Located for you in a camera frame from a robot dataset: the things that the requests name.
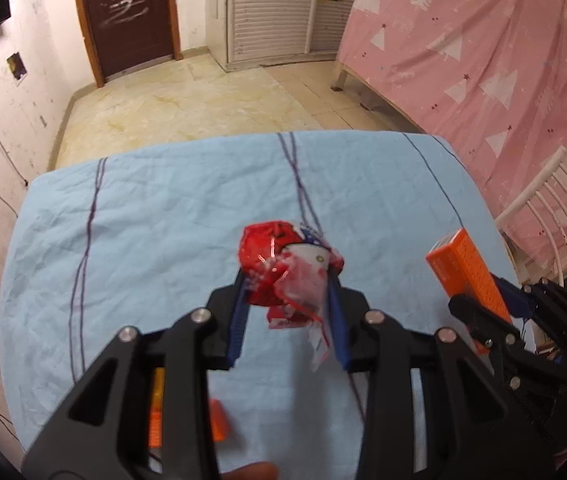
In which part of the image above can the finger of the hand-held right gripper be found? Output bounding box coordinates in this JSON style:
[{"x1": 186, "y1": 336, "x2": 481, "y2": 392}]
[
  {"x1": 488, "y1": 272, "x2": 567, "y2": 323},
  {"x1": 449, "y1": 294, "x2": 527, "y2": 361}
]

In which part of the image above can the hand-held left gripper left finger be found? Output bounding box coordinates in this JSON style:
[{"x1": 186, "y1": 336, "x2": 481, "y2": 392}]
[{"x1": 22, "y1": 267, "x2": 254, "y2": 480}]

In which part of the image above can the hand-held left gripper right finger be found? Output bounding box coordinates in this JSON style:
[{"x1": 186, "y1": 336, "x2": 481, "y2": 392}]
[{"x1": 326, "y1": 267, "x2": 559, "y2": 480}]

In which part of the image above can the red snack wrapper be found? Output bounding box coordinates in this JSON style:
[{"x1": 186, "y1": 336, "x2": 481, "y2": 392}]
[{"x1": 238, "y1": 220, "x2": 345, "y2": 373}]

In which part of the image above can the person's left hand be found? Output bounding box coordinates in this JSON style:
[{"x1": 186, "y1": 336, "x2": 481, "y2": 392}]
[{"x1": 223, "y1": 462, "x2": 279, "y2": 480}]

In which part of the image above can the light blue striped tablecloth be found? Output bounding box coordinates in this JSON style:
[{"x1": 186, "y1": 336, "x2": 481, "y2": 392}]
[{"x1": 0, "y1": 130, "x2": 524, "y2": 480}]

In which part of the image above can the white slatted chair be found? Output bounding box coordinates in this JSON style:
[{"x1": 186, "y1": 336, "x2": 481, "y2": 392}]
[{"x1": 494, "y1": 146, "x2": 567, "y2": 306}]

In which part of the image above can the pink tree-print bed curtain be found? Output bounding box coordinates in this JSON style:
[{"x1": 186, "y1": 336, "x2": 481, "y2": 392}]
[{"x1": 336, "y1": 0, "x2": 567, "y2": 271}]

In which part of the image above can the dark brown door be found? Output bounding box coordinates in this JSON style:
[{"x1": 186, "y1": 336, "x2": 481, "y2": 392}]
[{"x1": 72, "y1": 0, "x2": 182, "y2": 88}]

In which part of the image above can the white louvered wardrobe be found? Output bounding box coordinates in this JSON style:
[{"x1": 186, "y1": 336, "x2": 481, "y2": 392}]
[{"x1": 206, "y1": 0, "x2": 374, "y2": 72}]

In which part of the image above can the white bed frame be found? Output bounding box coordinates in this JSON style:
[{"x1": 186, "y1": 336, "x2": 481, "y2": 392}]
[{"x1": 332, "y1": 57, "x2": 429, "y2": 136}]

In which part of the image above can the wall socket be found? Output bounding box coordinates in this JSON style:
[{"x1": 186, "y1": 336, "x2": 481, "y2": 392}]
[{"x1": 7, "y1": 52, "x2": 28, "y2": 81}]

